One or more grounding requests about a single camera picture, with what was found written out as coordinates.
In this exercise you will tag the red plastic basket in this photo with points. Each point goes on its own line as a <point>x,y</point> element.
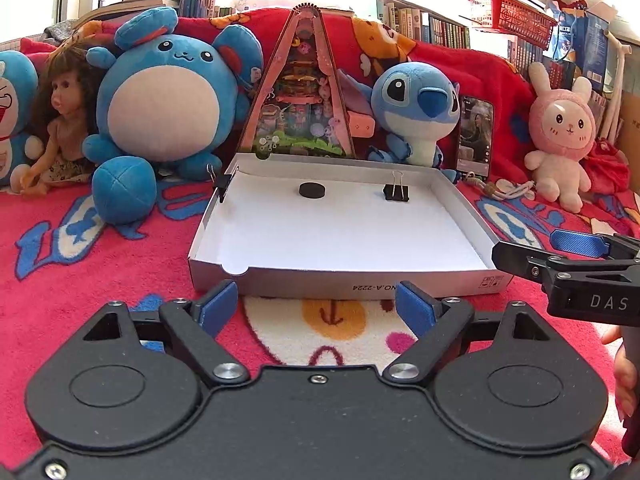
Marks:
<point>515,15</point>

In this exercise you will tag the round blue mouse plush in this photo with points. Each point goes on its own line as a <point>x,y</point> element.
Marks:
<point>160,110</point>

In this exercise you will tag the black round disc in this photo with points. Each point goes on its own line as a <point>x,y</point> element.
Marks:
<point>311,190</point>

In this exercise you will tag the white pipe frame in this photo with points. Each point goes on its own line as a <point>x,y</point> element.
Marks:
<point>617,85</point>

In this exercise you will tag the triangular miniature diorama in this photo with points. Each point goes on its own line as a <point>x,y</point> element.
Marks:
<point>300,95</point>

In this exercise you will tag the blue alien plush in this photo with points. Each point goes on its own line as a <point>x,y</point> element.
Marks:
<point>415,105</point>

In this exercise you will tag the black smartphone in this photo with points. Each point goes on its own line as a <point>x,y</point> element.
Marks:
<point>475,135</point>

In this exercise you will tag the white cardboard box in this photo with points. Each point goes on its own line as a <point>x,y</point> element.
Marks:
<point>345,230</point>

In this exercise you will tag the person's right hand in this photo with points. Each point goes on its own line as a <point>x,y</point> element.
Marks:
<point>625,385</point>

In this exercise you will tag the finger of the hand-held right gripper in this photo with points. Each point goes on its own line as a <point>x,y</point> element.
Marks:
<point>520,260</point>
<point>577,243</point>

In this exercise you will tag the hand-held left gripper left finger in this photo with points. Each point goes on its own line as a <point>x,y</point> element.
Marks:
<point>221,306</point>

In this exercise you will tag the black binder clip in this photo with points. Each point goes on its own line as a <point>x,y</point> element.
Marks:
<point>222,182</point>
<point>396,191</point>

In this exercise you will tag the brown cardboard sheet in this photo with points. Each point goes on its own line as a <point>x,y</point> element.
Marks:
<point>631,120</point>

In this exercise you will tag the red cloth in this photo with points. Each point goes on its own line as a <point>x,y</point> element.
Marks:
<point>607,165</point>

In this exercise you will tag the brown-haired doll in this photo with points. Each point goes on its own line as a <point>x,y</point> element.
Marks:
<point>65,110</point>

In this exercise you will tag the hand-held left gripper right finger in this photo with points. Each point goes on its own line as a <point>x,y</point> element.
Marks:
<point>414,310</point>

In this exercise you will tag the pink rabbit plush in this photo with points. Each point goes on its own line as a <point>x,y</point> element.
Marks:
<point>562,130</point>

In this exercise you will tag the blue cat plush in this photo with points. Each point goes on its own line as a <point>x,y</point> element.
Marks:
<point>15,110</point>

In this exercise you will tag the blue packaging bag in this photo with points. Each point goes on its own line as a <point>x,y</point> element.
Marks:
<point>590,40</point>

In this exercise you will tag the row of dark books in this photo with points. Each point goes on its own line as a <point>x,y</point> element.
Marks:
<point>530,55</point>

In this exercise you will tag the small pink box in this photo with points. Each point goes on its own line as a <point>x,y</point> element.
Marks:
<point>361,125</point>

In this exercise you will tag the row of blue books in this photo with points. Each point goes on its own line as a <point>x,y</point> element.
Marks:
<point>200,2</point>

